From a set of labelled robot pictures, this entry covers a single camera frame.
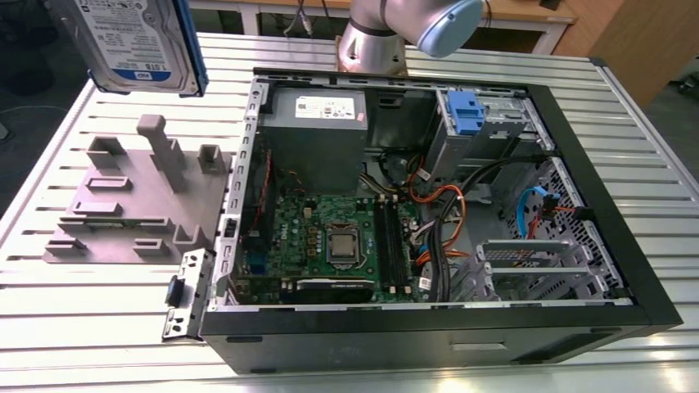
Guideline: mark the silver disk bay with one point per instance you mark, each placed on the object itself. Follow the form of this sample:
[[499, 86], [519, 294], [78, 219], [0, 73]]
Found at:
[[525, 249]]

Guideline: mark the black RAM slot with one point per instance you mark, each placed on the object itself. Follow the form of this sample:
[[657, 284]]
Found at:
[[402, 249], [383, 245]]

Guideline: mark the hard disk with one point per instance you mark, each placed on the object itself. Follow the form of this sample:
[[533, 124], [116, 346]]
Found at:
[[131, 41]]

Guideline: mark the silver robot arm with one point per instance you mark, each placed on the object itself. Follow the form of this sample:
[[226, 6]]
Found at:
[[371, 49]]

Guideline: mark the silver CPU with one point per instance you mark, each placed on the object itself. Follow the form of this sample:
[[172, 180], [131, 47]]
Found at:
[[343, 245]]

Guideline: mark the silver optical drive cage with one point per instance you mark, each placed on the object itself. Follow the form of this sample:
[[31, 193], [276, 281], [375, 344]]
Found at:
[[455, 155]]

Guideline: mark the wooden desk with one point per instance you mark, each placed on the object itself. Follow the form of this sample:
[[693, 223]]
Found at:
[[535, 14]]

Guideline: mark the blue plastic drive latch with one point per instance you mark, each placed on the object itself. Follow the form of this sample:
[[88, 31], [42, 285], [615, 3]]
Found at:
[[465, 110]]

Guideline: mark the green motherboard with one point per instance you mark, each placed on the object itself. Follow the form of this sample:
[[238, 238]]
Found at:
[[350, 204]]

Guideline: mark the black graphics card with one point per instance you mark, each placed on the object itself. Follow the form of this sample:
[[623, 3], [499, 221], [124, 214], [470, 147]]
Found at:
[[332, 288]]

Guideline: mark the white metal desk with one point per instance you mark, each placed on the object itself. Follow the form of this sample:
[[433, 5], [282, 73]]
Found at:
[[247, 22]]

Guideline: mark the black PC case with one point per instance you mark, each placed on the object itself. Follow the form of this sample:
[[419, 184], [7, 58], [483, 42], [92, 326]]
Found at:
[[382, 327]]

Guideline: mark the grey parts rack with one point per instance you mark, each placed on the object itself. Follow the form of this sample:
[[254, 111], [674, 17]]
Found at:
[[158, 204]]

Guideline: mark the grey power supply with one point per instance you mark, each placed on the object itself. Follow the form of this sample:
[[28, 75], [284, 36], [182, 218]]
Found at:
[[311, 159]]

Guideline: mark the green RAM stick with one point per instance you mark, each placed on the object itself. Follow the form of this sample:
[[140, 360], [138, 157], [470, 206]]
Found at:
[[110, 223]]

